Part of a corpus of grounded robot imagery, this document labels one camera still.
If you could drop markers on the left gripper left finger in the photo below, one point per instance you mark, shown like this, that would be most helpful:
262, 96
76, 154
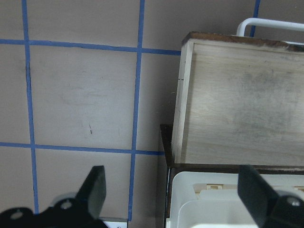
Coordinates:
92, 193

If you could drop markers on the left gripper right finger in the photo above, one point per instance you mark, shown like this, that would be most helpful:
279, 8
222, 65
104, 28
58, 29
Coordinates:
257, 195

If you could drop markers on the wooden drawer with white handle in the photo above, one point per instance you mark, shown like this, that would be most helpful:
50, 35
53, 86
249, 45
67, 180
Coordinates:
240, 99

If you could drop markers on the white plastic storage bin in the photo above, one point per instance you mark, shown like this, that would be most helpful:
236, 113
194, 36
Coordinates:
210, 200

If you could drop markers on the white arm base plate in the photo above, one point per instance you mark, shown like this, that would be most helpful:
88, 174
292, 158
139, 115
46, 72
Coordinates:
115, 222

